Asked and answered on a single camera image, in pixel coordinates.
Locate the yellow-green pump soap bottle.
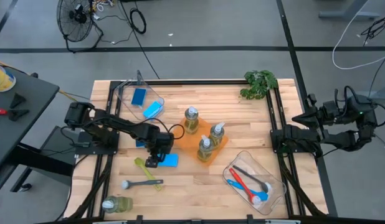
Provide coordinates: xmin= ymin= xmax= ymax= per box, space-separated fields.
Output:
xmin=184 ymin=106 xmax=200 ymax=135
xmin=208 ymin=121 xmax=226 ymax=149
xmin=101 ymin=195 xmax=134 ymax=215
xmin=197 ymin=134 xmax=214 ymax=162

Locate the dark grey side table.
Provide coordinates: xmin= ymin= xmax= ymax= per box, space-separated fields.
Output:
xmin=0 ymin=67 xmax=75 ymax=194

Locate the green dish brush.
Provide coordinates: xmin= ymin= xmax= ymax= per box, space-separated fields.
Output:
xmin=134 ymin=157 xmax=163 ymax=192

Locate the clear plastic bin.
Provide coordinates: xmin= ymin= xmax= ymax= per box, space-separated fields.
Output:
xmin=222 ymin=151 xmax=287 ymax=216
xmin=113 ymin=70 xmax=166 ymax=126

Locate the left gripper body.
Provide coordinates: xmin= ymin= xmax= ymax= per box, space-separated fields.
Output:
xmin=148 ymin=133 xmax=175 ymax=156

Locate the long black floor cable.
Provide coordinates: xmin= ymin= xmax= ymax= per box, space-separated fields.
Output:
xmin=366 ymin=51 xmax=385 ymax=153
xmin=117 ymin=0 xmax=161 ymax=80

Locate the grey dish brush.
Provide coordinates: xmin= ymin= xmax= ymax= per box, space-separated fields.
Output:
xmin=232 ymin=164 xmax=272 ymax=193
xmin=120 ymin=179 xmax=164 ymax=190

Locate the blue dish brush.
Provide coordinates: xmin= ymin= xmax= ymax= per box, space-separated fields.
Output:
xmin=226 ymin=179 xmax=270 ymax=202

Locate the black cable bundle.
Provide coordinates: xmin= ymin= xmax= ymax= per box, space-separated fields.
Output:
xmin=360 ymin=11 xmax=385 ymax=46

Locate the coiled black cable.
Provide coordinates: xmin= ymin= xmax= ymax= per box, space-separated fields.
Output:
xmin=129 ymin=7 xmax=148 ymax=35

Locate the black floor fan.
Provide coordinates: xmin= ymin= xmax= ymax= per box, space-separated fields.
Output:
xmin=56 ymin=0 xmax=105 ymax=54

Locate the grey desk foot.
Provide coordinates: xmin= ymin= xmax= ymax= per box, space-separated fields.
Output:
xmin=345 ymin=83 xmax=385 ymax=100

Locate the black spare gripper finger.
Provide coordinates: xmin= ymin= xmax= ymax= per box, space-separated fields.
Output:
xmin=7 ymin=108 xmax=31 ymax=122
xmin=10 ymin=92 xmax=27 ymax=109

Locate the grey desk leg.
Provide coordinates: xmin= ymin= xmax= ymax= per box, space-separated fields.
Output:
xmin=318 ymin=0 xmax=381 ymax=21

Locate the green potted plant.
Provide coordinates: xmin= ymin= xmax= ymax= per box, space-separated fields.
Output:
xmin=240 ymin=70 xmax=279 ymax=101

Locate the white floor cable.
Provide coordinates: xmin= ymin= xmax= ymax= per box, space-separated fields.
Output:
xmin=331 ymin=0 xmax=385 ymax=70

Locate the black aluminium rig frame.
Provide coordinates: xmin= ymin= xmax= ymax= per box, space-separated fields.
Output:
xmin=66 ymin=79 xmax=330 ymax=224

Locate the yellow cable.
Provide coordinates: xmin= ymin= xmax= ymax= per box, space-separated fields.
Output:
xmin=57 ymin=89 xmax=91 ymax=101

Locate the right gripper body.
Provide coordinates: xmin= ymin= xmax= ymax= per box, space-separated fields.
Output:
xmin=307 ymin=93 xmax=340 ymax=131

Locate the red dish brush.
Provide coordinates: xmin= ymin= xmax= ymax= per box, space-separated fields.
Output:
xmin=228 ymin=167 xmax=262 ymax=205

